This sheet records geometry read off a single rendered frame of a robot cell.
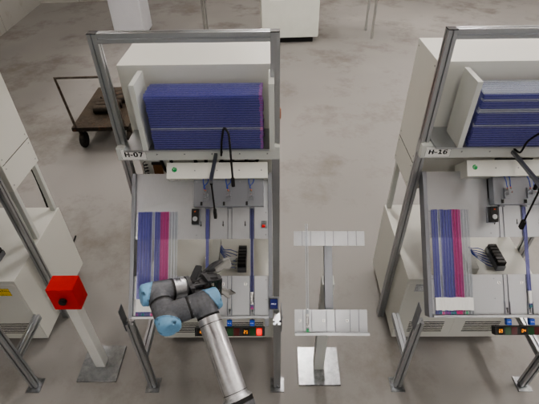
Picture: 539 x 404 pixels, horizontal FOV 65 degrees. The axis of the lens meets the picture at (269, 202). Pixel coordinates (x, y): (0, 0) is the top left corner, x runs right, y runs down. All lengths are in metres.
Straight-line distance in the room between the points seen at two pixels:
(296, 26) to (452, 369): 5.88
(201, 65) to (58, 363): 2.06
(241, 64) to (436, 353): 2.11
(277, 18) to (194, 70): 5.47
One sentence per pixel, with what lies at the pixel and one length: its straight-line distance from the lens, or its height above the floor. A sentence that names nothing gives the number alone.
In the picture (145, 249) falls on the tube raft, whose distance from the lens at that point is 2.17.
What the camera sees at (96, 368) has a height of 0.01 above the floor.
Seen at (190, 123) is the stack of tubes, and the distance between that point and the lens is 1.94.
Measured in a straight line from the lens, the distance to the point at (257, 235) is 2.09.
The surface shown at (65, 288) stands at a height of 0.78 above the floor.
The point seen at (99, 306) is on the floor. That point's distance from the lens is 3.29.
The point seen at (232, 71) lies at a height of 1.68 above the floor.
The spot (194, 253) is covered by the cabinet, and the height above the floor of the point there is 0.62.
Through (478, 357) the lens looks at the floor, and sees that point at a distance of 3.10.
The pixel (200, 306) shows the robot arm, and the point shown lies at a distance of 1.40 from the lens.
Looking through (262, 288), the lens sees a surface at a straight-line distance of 2.10.
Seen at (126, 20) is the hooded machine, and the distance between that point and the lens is 8.12.
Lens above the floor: 2.44
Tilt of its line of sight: 39 degrees down
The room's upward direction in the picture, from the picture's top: 1 degrees counter-clockwise
